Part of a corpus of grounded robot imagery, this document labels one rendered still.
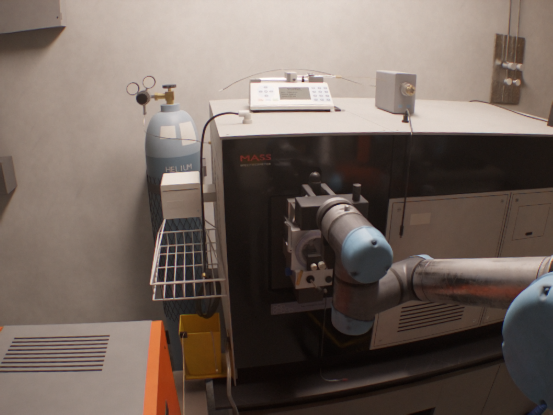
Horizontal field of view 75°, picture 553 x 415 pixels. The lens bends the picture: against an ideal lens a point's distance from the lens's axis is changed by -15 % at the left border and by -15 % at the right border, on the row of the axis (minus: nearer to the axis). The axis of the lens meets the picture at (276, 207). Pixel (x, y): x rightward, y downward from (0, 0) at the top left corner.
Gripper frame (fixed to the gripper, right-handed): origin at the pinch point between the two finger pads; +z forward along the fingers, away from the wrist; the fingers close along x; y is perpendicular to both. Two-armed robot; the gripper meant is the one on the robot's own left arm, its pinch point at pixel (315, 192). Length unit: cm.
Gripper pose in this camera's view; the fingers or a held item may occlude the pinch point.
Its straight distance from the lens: 89.6
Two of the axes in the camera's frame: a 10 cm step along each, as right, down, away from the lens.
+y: 0.0, -9.3, -3.6
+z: -1.9, -3.6, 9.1
